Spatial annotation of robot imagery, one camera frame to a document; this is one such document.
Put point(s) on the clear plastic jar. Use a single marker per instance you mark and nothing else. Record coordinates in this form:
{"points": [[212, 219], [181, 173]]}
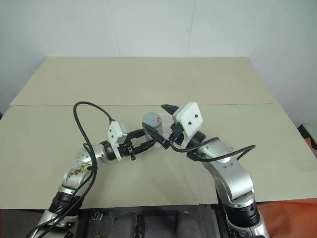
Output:
{"points": [[159, 129]]}

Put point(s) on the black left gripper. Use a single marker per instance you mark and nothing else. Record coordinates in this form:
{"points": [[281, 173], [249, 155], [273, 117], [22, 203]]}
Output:
{"points": [[125, 150]]}

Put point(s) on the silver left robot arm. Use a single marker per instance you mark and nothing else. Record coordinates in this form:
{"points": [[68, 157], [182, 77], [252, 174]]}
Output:
{"points": [[74, 179]]}

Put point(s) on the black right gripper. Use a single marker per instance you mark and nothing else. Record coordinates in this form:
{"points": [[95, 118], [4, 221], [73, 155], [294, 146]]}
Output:
{"points": [[176, 132]]}

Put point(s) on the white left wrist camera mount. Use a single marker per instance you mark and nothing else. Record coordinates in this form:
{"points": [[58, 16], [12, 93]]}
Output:
{"points": [[114, 131]]}

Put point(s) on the grey jar lid red mark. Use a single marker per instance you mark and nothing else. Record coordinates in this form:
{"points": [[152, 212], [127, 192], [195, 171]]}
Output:
{"points": [[151, 119]]}

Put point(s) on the orange sheet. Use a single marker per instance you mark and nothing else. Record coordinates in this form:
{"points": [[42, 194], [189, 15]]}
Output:
{"points": [[310, 151]]}

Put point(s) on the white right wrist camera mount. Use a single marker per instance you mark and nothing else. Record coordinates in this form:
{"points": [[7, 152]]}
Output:
{"points": [[189, 119]]}

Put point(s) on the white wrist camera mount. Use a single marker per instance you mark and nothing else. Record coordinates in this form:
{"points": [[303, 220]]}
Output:
{"points": [[189, 119], [114, 131]]}

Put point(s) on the dark rounded shape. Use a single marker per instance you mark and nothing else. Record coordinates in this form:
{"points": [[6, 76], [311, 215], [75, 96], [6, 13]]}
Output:
{"points": [[184, 223], [100, 220], [130, 223]]}

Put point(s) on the orange cloth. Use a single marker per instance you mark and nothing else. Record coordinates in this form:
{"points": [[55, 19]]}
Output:
{"points": [[287, 218]]}

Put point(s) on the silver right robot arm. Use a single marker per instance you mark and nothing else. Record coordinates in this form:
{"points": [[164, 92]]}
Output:
{"points": [[230, 173]]}

